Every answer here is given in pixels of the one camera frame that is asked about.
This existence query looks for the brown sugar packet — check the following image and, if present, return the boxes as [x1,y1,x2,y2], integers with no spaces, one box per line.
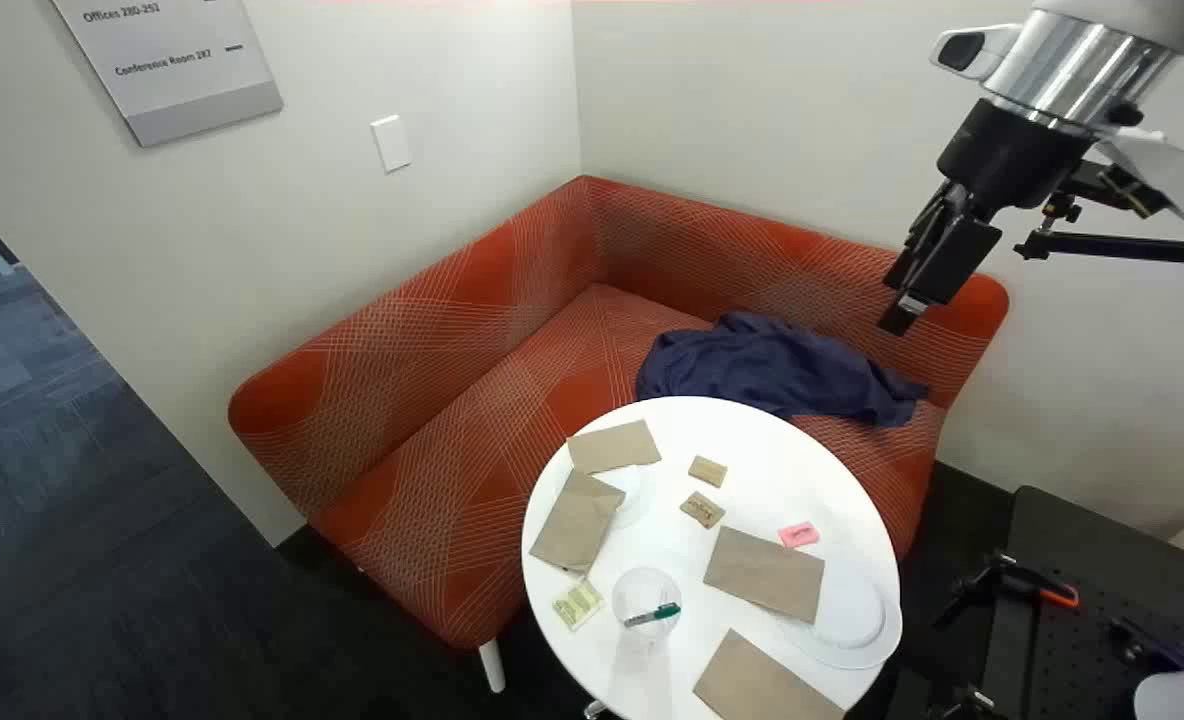
[682,493,724,529]
[689,456,728,488]

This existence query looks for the pink sweetener packet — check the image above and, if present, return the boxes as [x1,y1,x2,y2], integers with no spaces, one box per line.
[782,520,820,548]

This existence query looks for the brown napkin left of cup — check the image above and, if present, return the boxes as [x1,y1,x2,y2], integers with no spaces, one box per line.
[531,473,626,577]

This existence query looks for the grey wall sign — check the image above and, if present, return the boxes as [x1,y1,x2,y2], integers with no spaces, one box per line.
[49,0,285,149]

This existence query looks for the orange red sofa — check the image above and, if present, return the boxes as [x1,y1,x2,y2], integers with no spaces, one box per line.
[228,177,1010,652]

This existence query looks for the yellow green sweetener packet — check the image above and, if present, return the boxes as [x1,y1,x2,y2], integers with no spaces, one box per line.
[552,578,601,629]

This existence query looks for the blue green pen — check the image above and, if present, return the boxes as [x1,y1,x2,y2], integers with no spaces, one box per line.
[621,603,682,629]

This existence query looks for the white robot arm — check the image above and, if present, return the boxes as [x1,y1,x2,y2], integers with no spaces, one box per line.
[879,0,1184,335]

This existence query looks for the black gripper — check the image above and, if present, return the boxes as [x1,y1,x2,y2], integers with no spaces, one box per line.
[879,101,1091,335]

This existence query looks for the black orange clamp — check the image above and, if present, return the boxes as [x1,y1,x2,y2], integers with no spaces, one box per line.
[938,551,1080,629]

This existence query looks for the dark blue cloth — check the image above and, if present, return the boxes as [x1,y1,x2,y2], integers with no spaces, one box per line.
[636,311,929,427]

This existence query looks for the brown napkin table edge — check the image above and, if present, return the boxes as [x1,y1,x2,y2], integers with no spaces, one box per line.
[692,632,846,720]

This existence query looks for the clear plastic measuring cup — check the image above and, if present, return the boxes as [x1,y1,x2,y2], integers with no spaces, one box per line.
[611,567,682,645]

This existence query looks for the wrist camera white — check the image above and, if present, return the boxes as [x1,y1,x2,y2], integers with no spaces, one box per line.
[1100,128,1184,215]

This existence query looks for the round white table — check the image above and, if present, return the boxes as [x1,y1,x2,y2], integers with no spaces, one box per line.
[520,396,905,720]

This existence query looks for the brown napkin near sofa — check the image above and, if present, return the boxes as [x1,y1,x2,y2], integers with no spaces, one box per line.
[569,421,661,473]

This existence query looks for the brown napkin centre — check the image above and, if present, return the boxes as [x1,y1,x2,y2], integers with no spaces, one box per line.
[703,529,825,622]

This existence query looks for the clear plastic lid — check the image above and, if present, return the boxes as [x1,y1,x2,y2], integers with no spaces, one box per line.
[811,542,886,668]

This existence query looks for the white wall switch plate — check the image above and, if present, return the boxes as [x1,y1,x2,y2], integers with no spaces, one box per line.
[371,115,413,170]

